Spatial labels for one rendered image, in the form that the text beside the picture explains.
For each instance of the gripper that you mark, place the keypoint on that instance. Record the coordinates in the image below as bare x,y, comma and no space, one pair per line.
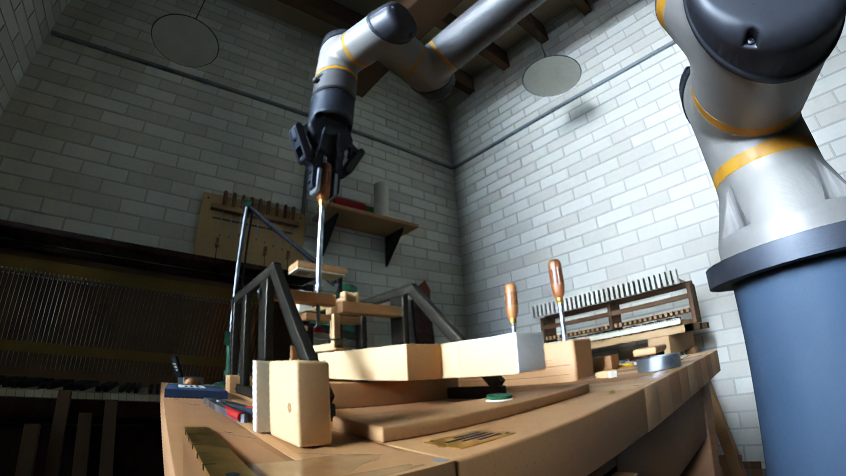
330,122

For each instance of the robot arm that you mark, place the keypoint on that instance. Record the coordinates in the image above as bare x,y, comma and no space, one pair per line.
753,132

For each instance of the wooden piano key white top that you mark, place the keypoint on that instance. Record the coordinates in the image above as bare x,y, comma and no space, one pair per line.
423,360

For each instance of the dark upright piano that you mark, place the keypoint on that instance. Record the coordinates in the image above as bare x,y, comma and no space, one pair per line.
99,317

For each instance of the green felt punching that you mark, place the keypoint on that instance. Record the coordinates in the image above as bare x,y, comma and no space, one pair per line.
499,397

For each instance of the wooden tool rack block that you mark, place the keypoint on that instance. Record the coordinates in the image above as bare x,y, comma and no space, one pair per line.
572,360

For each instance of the wooden piano action assembly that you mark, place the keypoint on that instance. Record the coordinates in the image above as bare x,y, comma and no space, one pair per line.
621,310

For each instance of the red book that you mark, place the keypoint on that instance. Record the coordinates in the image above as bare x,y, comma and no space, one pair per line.
350,203

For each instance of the white cylinder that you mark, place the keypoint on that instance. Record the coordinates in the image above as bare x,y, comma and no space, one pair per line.
381,197

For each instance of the grey bent rod stand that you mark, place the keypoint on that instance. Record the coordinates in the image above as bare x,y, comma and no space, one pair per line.
239,264

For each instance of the wooden action levers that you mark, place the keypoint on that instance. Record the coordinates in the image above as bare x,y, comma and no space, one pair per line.
350,307

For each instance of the light wooden block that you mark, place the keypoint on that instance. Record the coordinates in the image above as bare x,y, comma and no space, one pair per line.
301,403

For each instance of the blue flat box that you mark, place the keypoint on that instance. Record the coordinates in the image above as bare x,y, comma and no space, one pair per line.
195,390

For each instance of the wooden base board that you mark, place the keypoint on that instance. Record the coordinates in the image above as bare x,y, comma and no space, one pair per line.
456,410

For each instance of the brass plate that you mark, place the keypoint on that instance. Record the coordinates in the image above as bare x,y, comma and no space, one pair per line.
470,438

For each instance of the small wooden block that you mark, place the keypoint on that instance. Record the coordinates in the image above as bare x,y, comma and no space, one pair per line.
605,374
606,361
648,351

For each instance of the grey tape roll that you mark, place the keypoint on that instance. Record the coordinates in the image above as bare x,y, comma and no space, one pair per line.
658,362

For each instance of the wooden workbench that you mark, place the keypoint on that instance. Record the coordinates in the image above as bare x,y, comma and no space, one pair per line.
661,423

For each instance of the wooden wall shelf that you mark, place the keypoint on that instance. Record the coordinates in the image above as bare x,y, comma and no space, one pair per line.
370,221

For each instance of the wooden wall tool board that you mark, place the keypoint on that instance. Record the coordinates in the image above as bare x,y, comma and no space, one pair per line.
221,228

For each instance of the dark metal action model frame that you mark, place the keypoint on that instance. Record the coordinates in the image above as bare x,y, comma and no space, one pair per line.
291,317

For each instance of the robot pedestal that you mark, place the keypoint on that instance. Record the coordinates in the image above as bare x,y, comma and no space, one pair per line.
793,357

